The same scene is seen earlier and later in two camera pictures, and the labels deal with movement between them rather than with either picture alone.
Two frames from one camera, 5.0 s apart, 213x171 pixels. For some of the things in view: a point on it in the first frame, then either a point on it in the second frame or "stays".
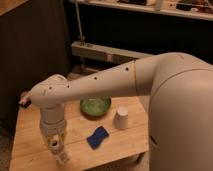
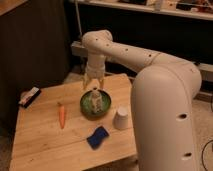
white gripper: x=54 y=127 to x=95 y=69
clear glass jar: x=56 y=147 to x=96 y=103
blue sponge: x=98 y=136 stays
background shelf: x=190 y=9 stays
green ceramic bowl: x=95 y=108 stays
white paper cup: x=121 y=118 stays
